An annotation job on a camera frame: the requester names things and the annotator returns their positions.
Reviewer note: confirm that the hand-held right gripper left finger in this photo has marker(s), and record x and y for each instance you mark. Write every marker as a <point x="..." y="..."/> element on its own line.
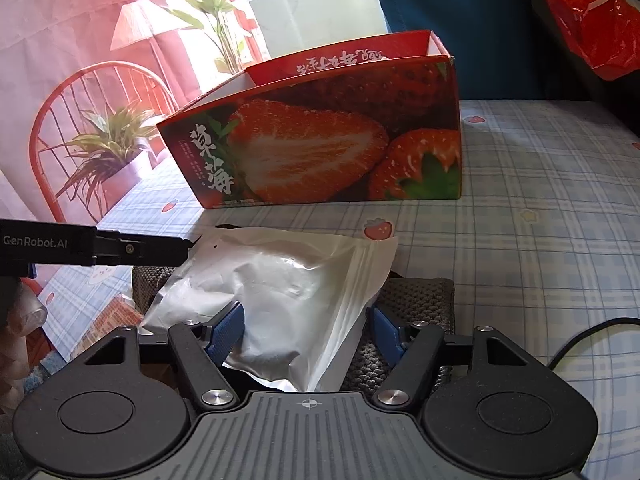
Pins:
<point x="227" y="332"/>

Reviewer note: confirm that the red strawberry print cardboard box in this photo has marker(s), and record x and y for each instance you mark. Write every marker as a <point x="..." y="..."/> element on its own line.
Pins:
<point x="300" y="135"/>

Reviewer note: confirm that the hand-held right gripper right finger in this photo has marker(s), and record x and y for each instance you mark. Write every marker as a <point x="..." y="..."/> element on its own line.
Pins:
<point x="385" y="335"/>

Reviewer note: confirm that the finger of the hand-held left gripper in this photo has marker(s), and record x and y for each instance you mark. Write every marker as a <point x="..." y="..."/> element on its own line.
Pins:
<point x="145" y="249"/>

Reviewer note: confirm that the orange patterned pack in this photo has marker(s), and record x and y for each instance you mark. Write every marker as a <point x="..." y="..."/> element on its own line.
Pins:
<point x="112" y="317"/>

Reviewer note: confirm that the white plastic pouch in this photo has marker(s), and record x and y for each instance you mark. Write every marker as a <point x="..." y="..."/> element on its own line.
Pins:
<point x="280" y="285"/>

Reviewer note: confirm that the blue curtain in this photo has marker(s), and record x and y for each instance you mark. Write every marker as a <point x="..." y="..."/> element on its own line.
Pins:
<point x="450" y="0"/>

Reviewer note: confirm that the grey knit cloth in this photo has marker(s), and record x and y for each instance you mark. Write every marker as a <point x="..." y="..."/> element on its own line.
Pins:
<point x="420" y="300"/>

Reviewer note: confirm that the red plastic bag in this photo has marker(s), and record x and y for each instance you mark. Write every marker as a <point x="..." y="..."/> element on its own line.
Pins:
<point x="595" y="25"/>

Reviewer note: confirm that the person's left hand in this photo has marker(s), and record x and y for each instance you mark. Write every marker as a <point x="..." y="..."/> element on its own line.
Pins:
<point x="30" y="312"/>

